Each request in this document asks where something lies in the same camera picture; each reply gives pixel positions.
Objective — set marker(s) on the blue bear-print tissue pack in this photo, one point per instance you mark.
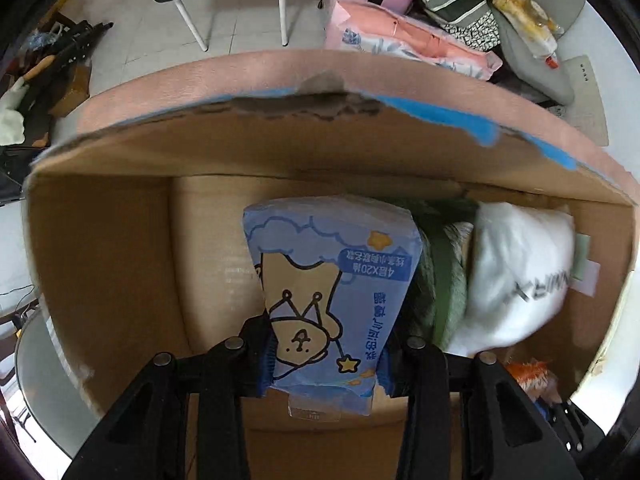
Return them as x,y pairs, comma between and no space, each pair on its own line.
320,300

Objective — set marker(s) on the white glove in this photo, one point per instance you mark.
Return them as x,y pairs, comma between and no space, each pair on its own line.
11,117

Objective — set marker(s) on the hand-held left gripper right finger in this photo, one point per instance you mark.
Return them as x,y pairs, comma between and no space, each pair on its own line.
386,365

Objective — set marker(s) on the green packet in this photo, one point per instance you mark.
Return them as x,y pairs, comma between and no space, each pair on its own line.
440,280

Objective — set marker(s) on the round glass table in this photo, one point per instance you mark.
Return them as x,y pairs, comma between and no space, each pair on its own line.
45,390

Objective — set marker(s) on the orange snack packet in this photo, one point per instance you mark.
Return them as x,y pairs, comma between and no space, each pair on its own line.
534,377

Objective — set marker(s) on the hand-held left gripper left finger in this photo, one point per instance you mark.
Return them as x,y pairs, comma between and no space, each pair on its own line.
265,360

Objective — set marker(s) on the pink floral packaged bedding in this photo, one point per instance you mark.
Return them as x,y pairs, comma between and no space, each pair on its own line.
410,40

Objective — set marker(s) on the yellow plastic bag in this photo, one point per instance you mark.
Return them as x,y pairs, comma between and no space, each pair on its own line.
527,15

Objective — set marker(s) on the grey cushion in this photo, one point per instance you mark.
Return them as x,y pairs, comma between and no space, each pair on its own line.
537,55

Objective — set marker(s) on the large cardboard box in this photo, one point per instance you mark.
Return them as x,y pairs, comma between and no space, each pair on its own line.
320,200

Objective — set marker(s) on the small brown cardboard box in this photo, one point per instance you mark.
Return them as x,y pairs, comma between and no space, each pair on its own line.
75,87

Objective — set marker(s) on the white plastic packet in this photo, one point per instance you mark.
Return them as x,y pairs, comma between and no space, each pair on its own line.
515,280

